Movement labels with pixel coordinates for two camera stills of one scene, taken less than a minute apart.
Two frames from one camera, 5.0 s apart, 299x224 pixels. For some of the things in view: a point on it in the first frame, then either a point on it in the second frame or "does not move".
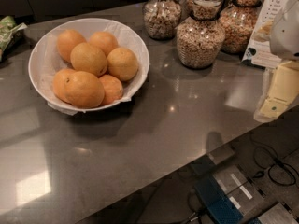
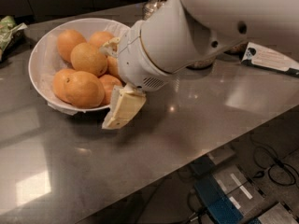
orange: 65,42 does not move
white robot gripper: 287,35 → 133,61
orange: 104,41 does not move
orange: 113,90 does not move
